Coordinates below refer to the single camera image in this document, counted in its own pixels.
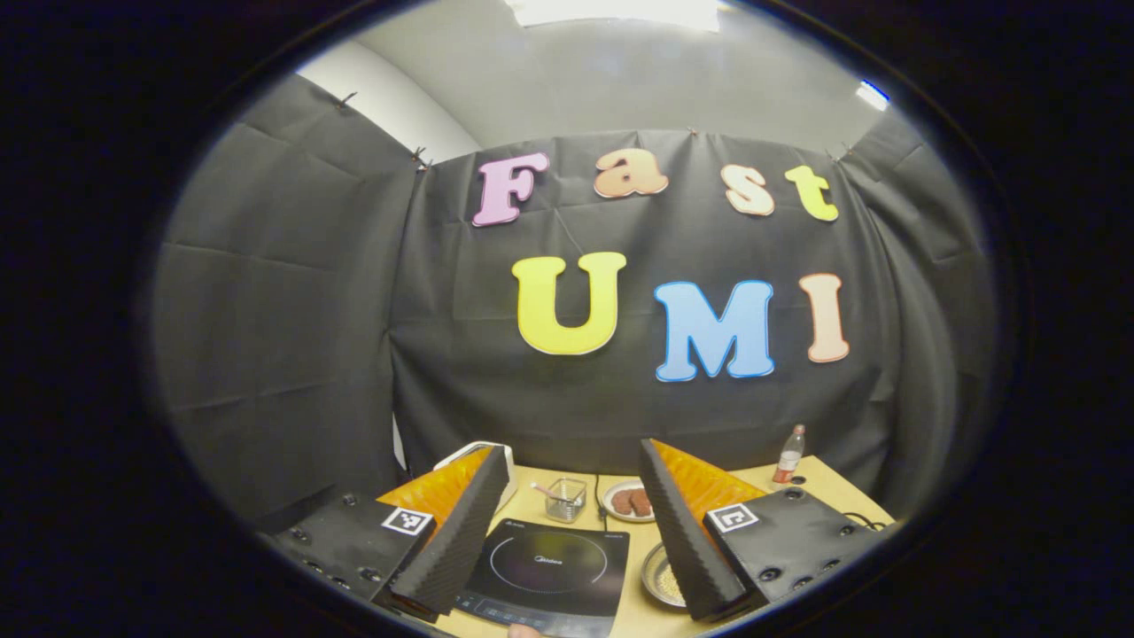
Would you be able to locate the brown meat piece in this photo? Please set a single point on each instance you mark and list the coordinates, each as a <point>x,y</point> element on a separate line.
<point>641,501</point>
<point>621,502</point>

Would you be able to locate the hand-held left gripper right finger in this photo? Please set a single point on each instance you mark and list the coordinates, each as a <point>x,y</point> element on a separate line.
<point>678,532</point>

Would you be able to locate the pile of soybeans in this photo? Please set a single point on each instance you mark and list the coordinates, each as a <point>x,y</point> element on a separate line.
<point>673,585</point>

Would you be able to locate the large ceiling light panel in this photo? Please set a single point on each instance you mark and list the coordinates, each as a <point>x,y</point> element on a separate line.
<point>611,11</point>

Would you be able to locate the white toaster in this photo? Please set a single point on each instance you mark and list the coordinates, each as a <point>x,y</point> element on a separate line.
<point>508,478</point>

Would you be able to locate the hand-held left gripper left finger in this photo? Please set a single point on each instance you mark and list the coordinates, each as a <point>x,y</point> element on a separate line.
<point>461,527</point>

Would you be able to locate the black induction cooktop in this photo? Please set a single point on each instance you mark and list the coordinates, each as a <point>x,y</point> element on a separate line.
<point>549,567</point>

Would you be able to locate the small ceiling light panel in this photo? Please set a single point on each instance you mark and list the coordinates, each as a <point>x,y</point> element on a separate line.
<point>873,94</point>

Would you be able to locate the stainless steel pot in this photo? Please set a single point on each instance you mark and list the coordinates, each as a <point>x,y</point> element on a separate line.
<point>651,571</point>

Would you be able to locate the round white plate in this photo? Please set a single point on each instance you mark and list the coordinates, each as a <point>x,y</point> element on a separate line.
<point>611,510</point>

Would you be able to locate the clear plastic water bottle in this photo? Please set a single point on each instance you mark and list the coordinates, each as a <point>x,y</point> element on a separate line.
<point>788,461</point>

